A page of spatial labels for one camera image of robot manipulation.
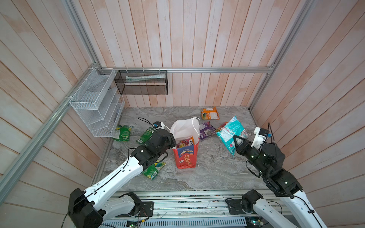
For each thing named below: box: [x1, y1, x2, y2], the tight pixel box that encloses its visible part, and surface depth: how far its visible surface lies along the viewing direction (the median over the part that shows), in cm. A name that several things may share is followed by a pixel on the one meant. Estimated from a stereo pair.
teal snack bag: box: [214, 115, 249, 157], surface depth 67 cm
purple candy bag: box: [199, 121, 217, 140], surface depth 106 cm
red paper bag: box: [170, 116, 201, 170], surface depth 84 cm
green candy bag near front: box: [141, 161, 167, 181], surface depth 86 cm
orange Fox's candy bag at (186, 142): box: [176, 135, 195, 149], surface depth 97 cm
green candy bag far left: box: [113, 124, 134, 143], surface depth 103 cm
